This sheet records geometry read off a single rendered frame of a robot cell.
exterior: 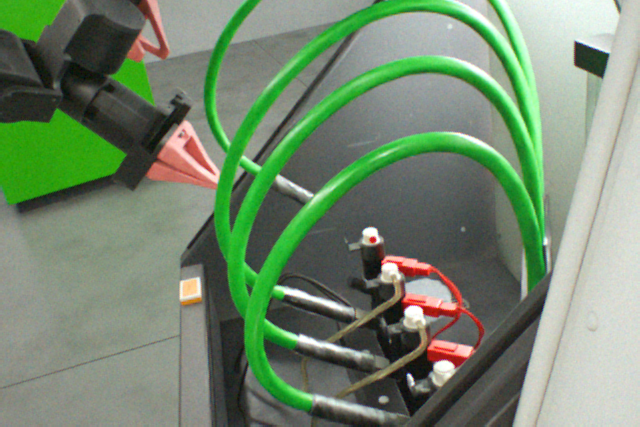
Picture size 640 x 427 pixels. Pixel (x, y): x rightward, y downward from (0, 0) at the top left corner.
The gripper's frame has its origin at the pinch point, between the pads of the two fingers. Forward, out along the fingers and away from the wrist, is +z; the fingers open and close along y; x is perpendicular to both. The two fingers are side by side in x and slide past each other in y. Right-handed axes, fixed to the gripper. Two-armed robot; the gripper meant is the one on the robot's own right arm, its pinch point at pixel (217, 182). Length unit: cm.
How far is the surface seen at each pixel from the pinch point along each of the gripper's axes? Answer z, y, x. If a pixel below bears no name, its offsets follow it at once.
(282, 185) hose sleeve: 7.5, -1.8, 11.8
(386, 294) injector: 20.1, 3.0, -5.1
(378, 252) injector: 19.3, 2.6, 2.7
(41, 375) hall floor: -2, -172, 115
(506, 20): 14.4, 29.7, 8.8
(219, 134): -2.4, -1.4, 12.7
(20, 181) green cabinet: -71, -211, 256
